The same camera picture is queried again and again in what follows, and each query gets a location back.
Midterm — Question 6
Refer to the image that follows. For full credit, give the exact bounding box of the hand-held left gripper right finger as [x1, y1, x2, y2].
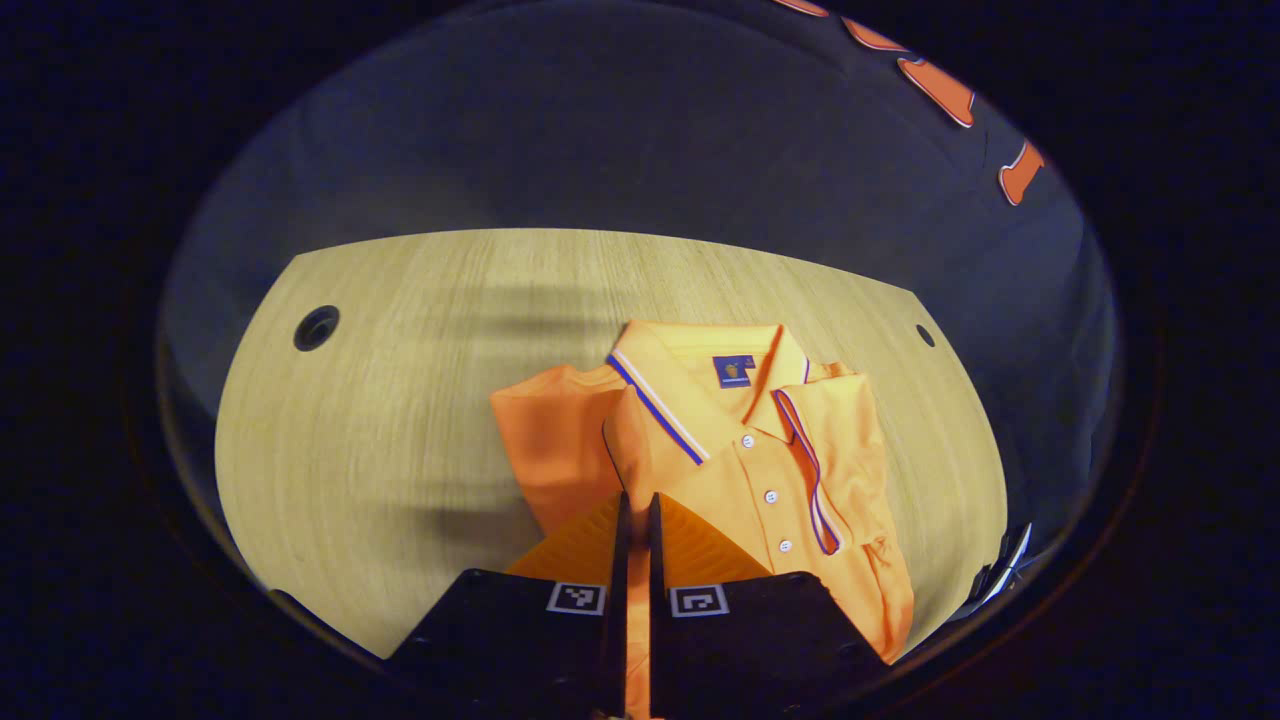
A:
[648, 493, 893, 720]

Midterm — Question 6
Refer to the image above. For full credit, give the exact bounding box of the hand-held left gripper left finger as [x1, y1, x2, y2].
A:
[383, 492, 632, 720]

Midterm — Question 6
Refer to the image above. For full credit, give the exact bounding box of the orange T-shirt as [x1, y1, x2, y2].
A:
[490, 320, 916, 720]

